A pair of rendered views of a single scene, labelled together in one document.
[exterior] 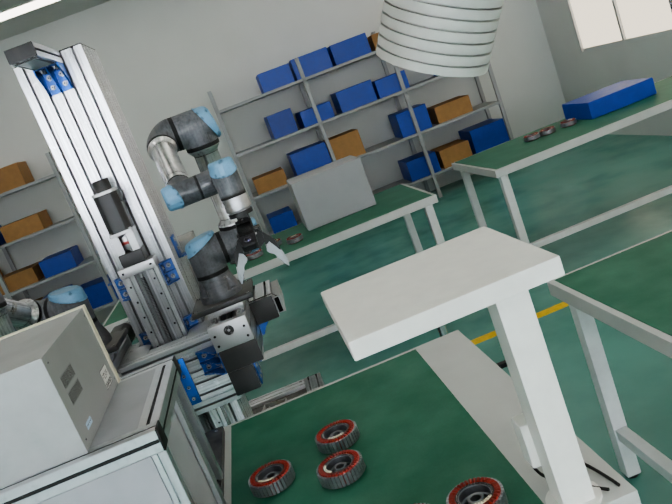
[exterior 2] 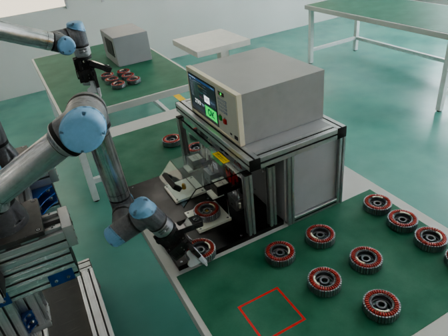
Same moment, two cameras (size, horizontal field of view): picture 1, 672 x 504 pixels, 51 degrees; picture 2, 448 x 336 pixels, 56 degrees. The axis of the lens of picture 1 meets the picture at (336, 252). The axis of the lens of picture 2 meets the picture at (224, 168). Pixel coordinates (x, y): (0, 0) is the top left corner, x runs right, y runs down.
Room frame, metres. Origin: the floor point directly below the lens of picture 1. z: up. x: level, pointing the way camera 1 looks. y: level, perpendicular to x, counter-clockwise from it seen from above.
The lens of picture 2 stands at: (2.16, 2.27, 1.87)
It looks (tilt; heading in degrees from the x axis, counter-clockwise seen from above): 32 degrees down; 249
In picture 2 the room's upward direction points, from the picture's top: 7 degrees counter-clockwise
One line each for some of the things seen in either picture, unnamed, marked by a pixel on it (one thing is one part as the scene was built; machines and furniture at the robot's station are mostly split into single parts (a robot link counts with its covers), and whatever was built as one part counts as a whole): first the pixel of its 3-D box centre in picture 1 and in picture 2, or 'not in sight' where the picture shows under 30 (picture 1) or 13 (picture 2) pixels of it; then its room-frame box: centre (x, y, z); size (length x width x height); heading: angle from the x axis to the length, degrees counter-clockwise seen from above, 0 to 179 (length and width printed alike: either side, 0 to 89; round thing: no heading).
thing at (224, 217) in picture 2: not in sight; (207, 216); (1.75, 0.93, 0.78); 0.15 x 0.15 x 0.01; 4
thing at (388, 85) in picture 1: (388, 85); not in sight; (8.19, -1.24, 1.38); 0.42 x 0.36 x 0.20; 2
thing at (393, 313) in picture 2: not in sight; (381, 305); (1.44, 1.62, 0.77); 0.11 x 0.11 x 0.04
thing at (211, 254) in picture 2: not in sight; (201, 251); (1.86, 1.15, 0.81); 0.11 x 0.11 x 0.04
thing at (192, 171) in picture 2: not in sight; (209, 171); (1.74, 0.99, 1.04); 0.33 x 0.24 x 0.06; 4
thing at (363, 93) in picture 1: (353, 97); not in sight; (8.16, -0.81, 1.40); 0.42 x 0.42 x 0.23; 4
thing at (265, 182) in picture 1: (269, 180); not in sight; (8.08, 0.41, 0.87); 0.40 x 0.36 x 0.17; 4
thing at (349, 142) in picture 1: (344, 146); not in sight; (8.14, -0.52, 0.92); 0.40 x 0.36 x 0.28; 4
